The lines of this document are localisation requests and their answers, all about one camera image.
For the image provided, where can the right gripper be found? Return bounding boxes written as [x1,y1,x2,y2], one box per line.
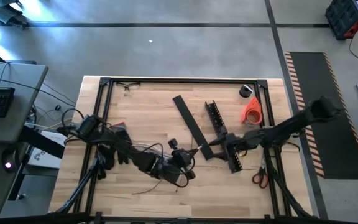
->
[208,132,249,161]

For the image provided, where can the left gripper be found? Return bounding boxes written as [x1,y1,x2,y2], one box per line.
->
[165,144,205,171]

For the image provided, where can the black duct cover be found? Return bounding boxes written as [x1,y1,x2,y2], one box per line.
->
[172,95,214,161]

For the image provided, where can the black slotted cable duct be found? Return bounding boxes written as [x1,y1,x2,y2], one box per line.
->
[204,100,244,174]

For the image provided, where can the long black zip tie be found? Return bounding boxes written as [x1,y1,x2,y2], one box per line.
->
[131,179,163,195]

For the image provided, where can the black round cup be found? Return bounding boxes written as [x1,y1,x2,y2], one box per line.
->
[239,84,254,98]

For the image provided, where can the clear safety glasses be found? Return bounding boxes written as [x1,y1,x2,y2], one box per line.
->
[116,81,142,93]

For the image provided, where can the black hazard-striped floor mat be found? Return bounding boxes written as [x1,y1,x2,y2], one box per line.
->
[284,51,358,180]

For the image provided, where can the white cardboard box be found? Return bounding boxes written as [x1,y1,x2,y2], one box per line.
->
[26,130,68,170]

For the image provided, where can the black and red tool case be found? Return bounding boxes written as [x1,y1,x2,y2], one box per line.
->
[324,0,358,40]

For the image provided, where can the black computer mouse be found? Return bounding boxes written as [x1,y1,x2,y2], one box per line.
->
[1,149,23,174]

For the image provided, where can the grey desk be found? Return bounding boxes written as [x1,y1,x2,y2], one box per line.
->
[0,60,67,220]

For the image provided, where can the grey metal stand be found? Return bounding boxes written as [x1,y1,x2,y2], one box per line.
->
[0,0,27,29]

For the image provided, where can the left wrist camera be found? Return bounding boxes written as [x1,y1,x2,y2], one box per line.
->
[167,138,180,151]

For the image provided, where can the red-handled scissors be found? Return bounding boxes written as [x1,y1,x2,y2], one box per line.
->
[252,158,270,190]

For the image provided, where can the black aluminium table frame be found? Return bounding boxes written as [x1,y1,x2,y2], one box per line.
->
[47,76,315,224]

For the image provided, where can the black desk cable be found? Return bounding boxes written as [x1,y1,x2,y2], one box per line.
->
[0,74,76,107]

